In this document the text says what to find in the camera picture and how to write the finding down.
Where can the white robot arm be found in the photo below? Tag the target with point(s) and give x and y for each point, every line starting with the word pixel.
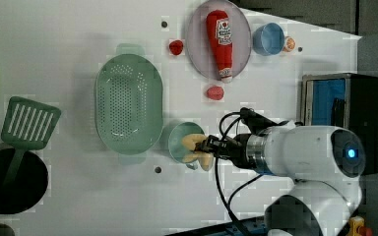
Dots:
pixel 324 162

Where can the silver black toaster oven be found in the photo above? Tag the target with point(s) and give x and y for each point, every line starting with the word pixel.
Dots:
pixel 344 100

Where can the plush red ketchup bottle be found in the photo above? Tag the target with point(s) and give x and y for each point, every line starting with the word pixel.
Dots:
pixel 220 40

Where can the green mug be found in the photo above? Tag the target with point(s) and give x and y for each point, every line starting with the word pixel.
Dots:
pixel 177 131

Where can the plush orange slice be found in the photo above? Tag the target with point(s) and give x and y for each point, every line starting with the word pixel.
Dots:
pixel 289 44

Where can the grey round plate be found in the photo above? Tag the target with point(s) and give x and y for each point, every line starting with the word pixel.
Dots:
pixel 197 42

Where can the green oval colander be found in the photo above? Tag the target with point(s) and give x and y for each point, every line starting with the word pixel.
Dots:
pixel 128 104

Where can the black round pan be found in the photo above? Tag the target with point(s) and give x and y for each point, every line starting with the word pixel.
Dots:
pixel 27 188

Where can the green slotted spatula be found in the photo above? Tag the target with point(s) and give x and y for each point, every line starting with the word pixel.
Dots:
pixel 28 125

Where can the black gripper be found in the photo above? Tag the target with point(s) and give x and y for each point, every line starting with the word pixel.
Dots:
pixel 234 151

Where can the blue bowl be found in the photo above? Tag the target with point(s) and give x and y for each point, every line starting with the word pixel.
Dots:
pixel 268 39

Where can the small red plush strawberry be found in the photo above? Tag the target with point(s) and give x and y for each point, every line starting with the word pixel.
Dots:
pixel 176 47

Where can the large plush strawberry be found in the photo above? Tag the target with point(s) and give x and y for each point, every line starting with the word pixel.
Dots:
pixel 215 93

